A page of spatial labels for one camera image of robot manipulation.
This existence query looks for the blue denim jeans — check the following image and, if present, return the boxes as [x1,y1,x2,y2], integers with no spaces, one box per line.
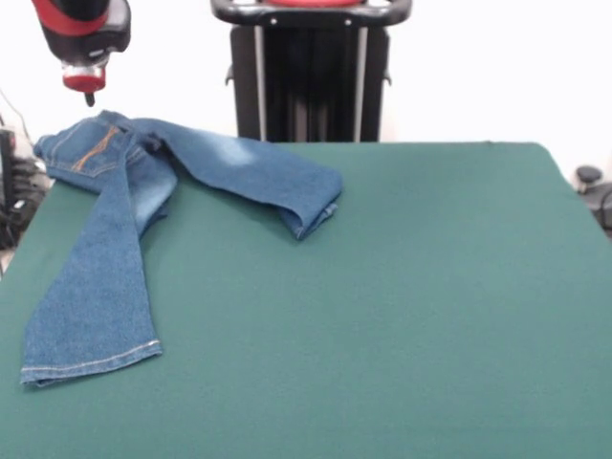
[19,109,345,388]

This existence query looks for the dark green table cloth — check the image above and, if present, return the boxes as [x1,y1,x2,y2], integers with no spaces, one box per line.
[0,141,612,459]

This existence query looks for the black equipment box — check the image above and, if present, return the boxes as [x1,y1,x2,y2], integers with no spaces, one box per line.
[0,127,15,211]

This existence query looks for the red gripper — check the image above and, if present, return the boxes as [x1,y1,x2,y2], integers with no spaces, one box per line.
[61,71,106,107]

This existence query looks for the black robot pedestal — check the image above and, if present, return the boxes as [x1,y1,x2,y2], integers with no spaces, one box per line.
[209,0,413,142]

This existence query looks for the black cable bundle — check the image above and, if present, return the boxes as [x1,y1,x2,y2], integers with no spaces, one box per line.
[0,157,53,251]

